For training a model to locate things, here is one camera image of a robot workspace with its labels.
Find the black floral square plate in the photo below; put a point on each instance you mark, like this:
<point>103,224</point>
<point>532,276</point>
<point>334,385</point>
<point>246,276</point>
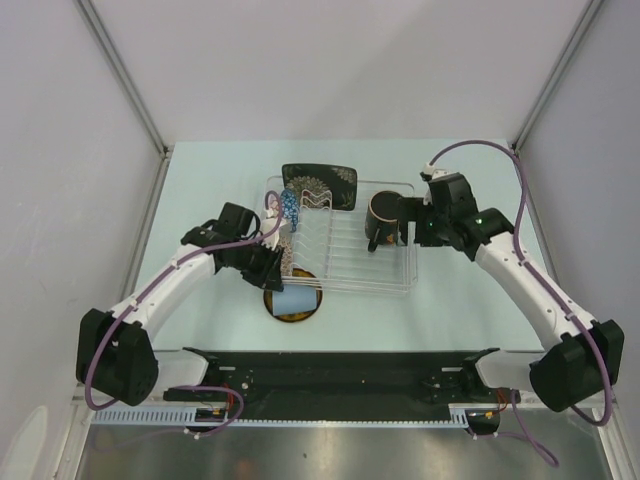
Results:
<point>332,185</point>

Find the white slotted cable duct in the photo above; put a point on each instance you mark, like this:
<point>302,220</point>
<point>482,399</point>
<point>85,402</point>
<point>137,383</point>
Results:
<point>205,417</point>

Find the white wire dish rack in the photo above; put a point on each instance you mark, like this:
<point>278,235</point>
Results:
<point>329,247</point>

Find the yellow round saucer plate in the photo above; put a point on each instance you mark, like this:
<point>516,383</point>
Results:
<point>267,300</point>

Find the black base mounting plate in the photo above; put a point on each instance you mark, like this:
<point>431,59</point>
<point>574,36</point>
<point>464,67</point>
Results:
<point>351,383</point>

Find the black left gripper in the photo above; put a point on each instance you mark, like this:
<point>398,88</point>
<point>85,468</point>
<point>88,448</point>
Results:
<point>268,277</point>

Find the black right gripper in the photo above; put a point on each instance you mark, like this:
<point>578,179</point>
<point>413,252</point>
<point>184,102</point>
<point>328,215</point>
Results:
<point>407,212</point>

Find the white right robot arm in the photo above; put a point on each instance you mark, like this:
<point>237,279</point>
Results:
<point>581,356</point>

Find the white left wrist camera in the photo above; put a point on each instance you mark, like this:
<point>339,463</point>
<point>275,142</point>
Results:
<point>271,226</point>

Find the brown patterned bowl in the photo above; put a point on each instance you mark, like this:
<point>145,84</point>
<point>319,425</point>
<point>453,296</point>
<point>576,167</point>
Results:
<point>286,257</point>

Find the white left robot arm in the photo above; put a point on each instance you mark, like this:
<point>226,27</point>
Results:
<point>116,361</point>

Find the red lacquer cup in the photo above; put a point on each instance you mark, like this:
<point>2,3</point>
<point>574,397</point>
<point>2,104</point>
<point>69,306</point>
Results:
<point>382,225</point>

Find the blue patterned bowl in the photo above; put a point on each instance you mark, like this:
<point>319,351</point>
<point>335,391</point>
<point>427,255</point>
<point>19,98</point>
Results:
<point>290,208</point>

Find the light blue plastic cup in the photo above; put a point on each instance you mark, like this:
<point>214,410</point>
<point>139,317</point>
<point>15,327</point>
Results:
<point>294,299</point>

